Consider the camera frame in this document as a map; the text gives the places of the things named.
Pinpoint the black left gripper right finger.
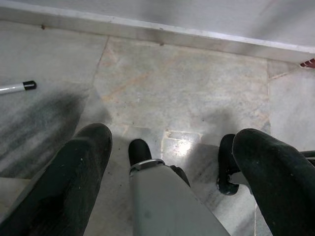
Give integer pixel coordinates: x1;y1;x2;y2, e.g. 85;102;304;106
232;128;315;236

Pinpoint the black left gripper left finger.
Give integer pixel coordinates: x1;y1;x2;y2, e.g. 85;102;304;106
0;122;113;236

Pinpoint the white table leg black tip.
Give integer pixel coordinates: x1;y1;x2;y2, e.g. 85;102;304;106
0;80;37;96

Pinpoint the white skirting board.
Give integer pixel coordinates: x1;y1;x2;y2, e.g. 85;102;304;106
0;6;315;63

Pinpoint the red patterned floor mat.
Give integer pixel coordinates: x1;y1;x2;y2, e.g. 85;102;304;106
299;58;315;71

